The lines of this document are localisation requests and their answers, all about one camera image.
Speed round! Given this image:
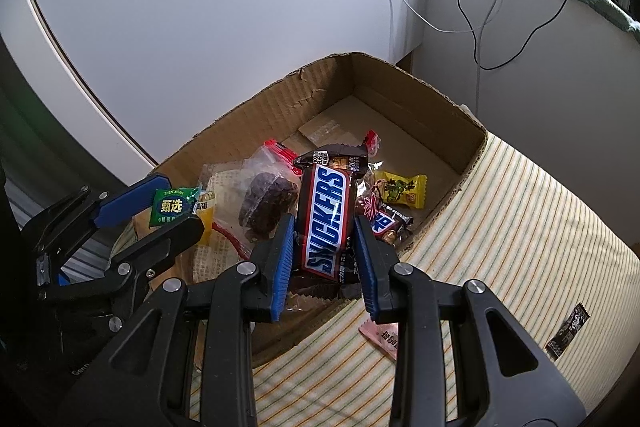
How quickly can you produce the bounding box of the small brown chocolate bar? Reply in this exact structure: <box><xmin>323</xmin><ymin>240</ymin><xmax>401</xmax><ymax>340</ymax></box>
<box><xmin>372</xmin><ymin>207</ymin><xmax>415</xmax><ymax>248</ymax></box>

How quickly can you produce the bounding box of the black snack packet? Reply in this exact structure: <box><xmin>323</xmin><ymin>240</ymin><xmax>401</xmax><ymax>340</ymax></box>
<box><xmin>546</xmin><ymin>302</ymin><xmax>592</xmax><ymax>360</ymax></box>

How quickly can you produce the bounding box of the yellow candy packet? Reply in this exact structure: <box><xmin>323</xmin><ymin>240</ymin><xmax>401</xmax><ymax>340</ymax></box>
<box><xmin>374</xmin><ymin>171</ymin><xmax>429</xmax><ymax>210</ymax></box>

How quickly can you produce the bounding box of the clear brown cake packet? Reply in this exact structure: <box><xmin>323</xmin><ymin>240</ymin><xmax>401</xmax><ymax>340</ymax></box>
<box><xmin>212</xmin><ymin>139</ymin><xmax>301</xmax><ymax>258</ymax></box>

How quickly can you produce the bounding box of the large brown chocolate bar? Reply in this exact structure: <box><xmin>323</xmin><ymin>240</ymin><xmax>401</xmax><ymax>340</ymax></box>
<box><xmin>292</xmin><ymin>142</ymin><xmax>371</xmax><ymax>303</ymax></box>

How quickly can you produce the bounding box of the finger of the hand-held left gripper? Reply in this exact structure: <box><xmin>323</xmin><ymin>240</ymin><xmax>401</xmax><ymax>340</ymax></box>
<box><xmin>20</xmin><ymin>174</ymin><xmax>172</xmax><ymax>258</ymax></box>
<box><xmin>40</xmin><ymin>214</ymin><xmax>205</xmax><ymax>313</ymax></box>

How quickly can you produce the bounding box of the white wardrobe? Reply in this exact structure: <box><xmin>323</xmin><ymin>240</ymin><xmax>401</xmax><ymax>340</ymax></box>
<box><xmin>0</xmin><ymin>0</ymin><xmax>431</xmax><ymax>188</ymax></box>

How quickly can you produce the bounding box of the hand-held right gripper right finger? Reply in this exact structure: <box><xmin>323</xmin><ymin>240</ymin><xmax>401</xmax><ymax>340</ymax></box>
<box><xmin>352</xmin><ymin>216</ymin><xmax>588</xmax><ymax>427</ymax></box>

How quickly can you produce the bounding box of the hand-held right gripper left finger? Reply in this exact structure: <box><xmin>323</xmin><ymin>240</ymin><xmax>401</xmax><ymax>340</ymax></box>
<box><xmin>65</xmin><ymin>213</ymin><xmax>296</xmax><ymax>427</ymax></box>

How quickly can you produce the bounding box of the striped bed sheet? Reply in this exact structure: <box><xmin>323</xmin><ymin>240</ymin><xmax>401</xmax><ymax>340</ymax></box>
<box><xmin>110</xmin><ymin>132</ymin><xmax>640</xmax><ymax>427</ymax></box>

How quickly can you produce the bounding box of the clear bread packet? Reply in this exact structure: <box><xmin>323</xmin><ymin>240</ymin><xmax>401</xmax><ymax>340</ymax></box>
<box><xmin>190</xmin><ymin>159</ymin><xmax>266</xmax><ymax>288</ymax></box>

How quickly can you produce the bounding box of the pink snack packet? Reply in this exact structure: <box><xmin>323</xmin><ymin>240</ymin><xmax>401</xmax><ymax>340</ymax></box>
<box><xmin>359</xmin><ymin>317</ymin><xmax>401</xmax><ymax>362</ymax></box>

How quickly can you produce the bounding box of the dark cable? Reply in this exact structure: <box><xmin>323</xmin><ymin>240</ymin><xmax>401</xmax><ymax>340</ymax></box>
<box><xmin>456</xmin><ymin>0</ymin><xmax>583</xmax><ymax>70</ymax></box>

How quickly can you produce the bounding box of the cardboard box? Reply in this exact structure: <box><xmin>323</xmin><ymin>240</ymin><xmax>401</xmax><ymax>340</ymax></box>
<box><xmin>131</xmin><ymin>52</ymin><xmax>488</xmax><ymax>368</ymax></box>

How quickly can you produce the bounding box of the dark red snack packet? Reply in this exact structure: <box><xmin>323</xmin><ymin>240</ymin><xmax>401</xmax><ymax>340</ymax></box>
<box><xmin>356</xmin><ymin>181</ymin><xmax>386</xmax><ymax>220</ymax></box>

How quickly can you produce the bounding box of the clear red-edged snack packet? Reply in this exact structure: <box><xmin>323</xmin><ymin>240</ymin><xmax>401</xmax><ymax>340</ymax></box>
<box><xmin>350</xmin><ymin>130</ymin><xmax>383</xmax><ymax>168</ymax></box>

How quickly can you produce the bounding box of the green candy packet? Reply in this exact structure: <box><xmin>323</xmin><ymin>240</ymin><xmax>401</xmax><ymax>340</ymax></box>
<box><xmin>149</xmin><ymin>187</ymin><xmax>201</xmax><ymax>229</ymax></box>

